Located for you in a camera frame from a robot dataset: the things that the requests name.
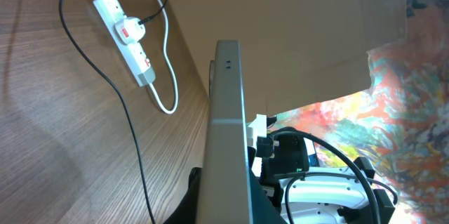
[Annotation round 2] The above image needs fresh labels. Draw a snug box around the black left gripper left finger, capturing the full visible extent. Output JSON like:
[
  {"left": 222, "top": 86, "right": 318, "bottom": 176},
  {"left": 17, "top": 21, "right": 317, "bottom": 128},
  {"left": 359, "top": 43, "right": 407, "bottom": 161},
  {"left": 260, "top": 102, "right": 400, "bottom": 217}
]
[{"left": 164, "top": 167, "right": 202, "bottom": 224}]

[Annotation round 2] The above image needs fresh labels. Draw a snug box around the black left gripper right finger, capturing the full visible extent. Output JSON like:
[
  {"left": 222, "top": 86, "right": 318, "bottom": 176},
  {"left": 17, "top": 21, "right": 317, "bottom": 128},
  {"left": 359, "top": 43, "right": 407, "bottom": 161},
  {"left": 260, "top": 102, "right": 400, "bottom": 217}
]
[{"left": 249, "top": 170, "right": 286, "bottom": 224}]

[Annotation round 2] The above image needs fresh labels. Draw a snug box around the teal screen smartphone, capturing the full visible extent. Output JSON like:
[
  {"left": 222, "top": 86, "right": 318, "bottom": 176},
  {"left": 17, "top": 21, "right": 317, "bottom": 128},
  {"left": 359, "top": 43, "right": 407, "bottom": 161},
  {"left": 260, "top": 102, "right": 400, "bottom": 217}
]
[{"left": 196, "top": 40, "right": 253, "bottom": 223}]

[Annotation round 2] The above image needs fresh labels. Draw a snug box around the black charging cable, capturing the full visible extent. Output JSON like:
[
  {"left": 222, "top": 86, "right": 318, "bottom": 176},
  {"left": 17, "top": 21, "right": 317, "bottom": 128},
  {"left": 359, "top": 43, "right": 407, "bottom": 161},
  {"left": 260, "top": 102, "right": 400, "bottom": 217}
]
[{"left": 58, "top": 0, "right": 169, "bottom": 224}]

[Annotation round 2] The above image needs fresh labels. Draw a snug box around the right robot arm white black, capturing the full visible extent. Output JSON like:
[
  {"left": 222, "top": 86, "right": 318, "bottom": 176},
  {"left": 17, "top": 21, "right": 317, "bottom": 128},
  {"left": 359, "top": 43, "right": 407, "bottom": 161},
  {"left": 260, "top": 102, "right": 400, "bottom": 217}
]
[{"left": 248, "top": 127, "right": 398, "bottom": 223}]

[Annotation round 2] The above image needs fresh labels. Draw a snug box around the white charger plug adapter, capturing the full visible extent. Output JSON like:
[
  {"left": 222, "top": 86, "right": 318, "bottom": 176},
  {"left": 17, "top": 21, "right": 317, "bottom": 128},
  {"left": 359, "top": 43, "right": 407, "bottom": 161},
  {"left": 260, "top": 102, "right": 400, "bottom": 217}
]
[{"left": 114, "top": 17, "right": 146, "bottom": 45}]

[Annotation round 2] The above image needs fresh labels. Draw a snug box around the colourful patterned fabric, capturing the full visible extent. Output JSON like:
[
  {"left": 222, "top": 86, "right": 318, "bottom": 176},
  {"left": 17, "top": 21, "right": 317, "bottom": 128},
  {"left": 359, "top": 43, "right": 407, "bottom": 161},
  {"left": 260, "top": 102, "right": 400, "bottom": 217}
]
[{"left": 275, "top": 0, "right": 448, "bottom": 223}]

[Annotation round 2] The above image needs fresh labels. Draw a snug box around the white power strip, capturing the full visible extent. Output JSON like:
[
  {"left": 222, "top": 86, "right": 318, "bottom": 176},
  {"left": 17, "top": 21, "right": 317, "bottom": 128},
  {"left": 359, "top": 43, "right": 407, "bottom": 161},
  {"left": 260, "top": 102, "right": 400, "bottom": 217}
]
[{"left": 93, "top": 0, "right": 156, "bottom": 86}]

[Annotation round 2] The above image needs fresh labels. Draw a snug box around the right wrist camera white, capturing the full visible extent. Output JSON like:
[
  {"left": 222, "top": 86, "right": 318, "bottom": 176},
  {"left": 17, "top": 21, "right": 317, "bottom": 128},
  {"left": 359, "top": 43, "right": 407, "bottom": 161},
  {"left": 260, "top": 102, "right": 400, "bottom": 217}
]
[{"left": 246, "top": 114, "right": 267, "bottom": 148}]

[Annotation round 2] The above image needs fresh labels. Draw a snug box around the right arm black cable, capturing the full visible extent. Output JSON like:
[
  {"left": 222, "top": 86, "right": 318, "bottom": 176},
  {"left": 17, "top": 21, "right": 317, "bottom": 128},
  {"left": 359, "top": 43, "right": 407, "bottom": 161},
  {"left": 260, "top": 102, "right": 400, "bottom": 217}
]
[{"left": 269, "top": 129, "right": 399, "bottom": 224}]

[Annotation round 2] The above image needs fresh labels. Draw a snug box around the white power strip cord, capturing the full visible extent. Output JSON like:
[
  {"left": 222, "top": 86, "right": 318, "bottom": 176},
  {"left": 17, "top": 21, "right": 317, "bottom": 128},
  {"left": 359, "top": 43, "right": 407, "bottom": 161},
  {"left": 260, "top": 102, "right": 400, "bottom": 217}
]
[{"left": 144, "top": 0, "right": 180, "bottom": 115}]

